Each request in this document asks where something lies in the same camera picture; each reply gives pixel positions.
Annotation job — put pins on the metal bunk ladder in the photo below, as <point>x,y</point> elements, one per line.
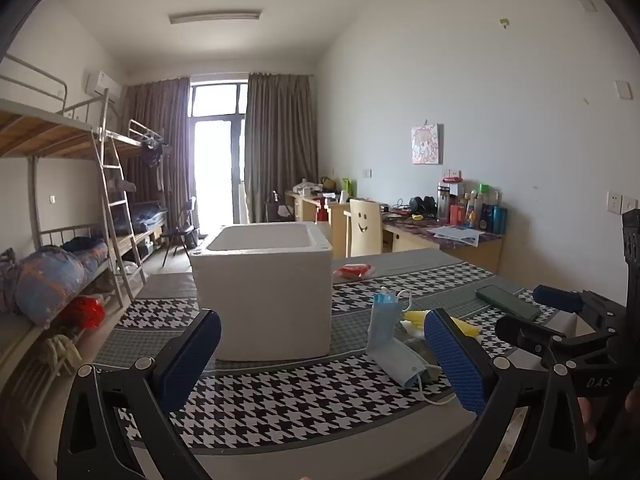
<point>115,166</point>

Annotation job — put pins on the wooden smiley face chair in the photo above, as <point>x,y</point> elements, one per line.
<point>365,230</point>

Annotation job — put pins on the black folding chair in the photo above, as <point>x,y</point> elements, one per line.
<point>185,220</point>

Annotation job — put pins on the group of bottles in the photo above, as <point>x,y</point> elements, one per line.
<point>480,215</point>

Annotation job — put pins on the white cloth bundle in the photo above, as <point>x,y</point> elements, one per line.
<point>57,355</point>

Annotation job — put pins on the white wall plate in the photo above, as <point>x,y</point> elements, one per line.
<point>624,90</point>

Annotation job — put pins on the red snack packet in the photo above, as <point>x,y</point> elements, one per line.
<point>352,271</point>

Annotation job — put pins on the white wall socket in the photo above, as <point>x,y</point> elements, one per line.
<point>453,175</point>
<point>621,202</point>

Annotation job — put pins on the pink wall poster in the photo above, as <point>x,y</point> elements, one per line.
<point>427,144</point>

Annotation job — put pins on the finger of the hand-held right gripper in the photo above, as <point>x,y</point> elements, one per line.
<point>525,335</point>
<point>557,297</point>

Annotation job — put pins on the wooden desk with printed mat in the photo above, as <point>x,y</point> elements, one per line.
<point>480,255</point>

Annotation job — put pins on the white foam box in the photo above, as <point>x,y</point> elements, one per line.
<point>260,300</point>

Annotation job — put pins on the cluttered wooden desk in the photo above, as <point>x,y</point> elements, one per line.
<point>306,210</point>

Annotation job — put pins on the red plastic bag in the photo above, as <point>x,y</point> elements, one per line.
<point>85,312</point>

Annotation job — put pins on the ceiling tube light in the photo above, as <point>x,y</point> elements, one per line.
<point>215,16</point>

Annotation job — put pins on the black smartphone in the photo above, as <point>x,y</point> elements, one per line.
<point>507,302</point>

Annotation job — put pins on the small white wall box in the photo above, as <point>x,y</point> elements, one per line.
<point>588,5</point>

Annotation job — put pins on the metal bunk bed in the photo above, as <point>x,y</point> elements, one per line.
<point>131,149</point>
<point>40,135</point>

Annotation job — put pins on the hanging clothes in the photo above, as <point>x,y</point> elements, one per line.
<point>151,152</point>

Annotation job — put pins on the yellow plastic bag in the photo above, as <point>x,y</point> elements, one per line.
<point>415,317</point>

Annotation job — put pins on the green box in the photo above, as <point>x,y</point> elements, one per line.
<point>347,191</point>

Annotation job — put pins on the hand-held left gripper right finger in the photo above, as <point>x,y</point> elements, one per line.
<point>457,365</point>

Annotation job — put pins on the blue face mask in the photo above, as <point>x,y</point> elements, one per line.
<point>385,345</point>

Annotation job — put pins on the white air conditioner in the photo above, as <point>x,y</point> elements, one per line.
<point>100,85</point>

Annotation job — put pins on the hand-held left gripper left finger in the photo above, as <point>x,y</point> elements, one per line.
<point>187,360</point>

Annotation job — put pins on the blue orange quilt bundle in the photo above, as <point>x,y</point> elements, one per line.
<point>50,280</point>

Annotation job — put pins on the glass balcony door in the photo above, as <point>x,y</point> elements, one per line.
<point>215,160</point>

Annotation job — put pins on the brown curtain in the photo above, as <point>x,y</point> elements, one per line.
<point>160,110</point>
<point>280,135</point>

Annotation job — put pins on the black headphones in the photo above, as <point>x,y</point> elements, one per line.
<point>422,205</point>

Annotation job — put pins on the printed papers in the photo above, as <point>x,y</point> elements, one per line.
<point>457,235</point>

